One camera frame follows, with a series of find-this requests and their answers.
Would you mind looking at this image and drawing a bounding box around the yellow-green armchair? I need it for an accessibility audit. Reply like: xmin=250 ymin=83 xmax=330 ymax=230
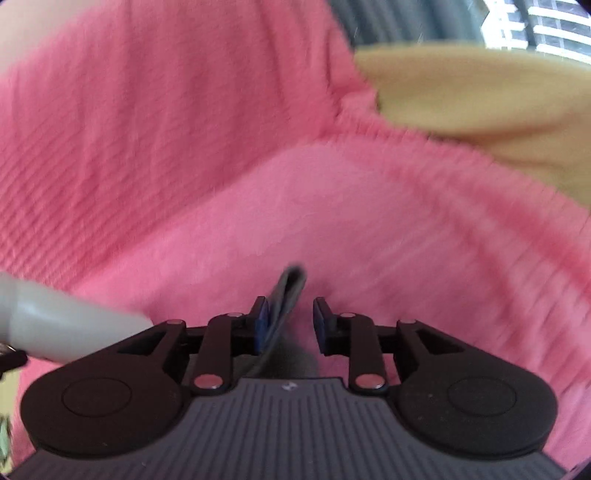
xmin=0 ymin=43 xmax=591 ymax=467

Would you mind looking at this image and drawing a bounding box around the pink corduroy blanket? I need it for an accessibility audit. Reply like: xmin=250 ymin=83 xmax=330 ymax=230
xmin=1 ymin=1 xmax=590 ymax=467

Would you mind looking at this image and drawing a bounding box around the grey cleaning cloth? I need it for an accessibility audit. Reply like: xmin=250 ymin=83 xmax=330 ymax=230
xmin=233 ymin=265 xmax=318 ymax=379

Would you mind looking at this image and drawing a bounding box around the grey curtain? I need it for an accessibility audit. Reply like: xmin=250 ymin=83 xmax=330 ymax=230
xmin=329 ymin=0 xmax=484 ymax=48

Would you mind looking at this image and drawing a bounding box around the white insulated bottle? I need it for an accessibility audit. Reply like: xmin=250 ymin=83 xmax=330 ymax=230
xmin=1 ymin=273 xmax=152 ymax=363

